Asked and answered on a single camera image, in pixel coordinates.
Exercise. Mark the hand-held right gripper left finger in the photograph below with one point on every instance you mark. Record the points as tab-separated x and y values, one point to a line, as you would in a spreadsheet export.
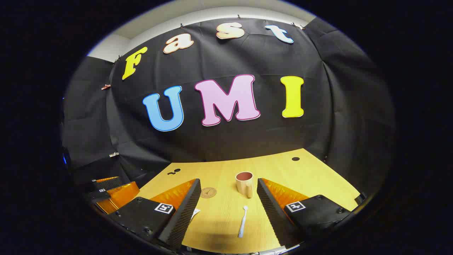
184	216

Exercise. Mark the round wooden coaster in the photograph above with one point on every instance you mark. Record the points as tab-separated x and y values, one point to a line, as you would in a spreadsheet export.
208	192

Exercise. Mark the wooden desktop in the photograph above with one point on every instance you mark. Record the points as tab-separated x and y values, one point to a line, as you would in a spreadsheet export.
219	177

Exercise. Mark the beige cup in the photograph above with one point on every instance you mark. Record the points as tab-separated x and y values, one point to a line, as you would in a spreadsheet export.
244	186

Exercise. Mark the white toothpaste tube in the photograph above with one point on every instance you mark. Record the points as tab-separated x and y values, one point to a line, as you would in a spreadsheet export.
195	213

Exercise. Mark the black backdrop cloth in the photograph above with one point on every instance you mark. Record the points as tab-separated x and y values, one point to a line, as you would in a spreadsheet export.
226	141

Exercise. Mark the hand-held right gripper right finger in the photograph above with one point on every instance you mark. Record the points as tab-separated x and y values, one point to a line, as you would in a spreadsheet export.
274	212

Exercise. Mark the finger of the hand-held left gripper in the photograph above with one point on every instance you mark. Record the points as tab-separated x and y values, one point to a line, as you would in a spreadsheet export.
106	183
118	196

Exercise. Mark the small silver clip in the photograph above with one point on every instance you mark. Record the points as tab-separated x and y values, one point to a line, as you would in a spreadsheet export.
114	154

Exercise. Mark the white toothbrush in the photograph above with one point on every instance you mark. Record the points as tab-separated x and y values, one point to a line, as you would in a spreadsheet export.
242	223

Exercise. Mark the small reddish clip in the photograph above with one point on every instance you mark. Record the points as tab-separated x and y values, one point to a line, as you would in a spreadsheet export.
105	86

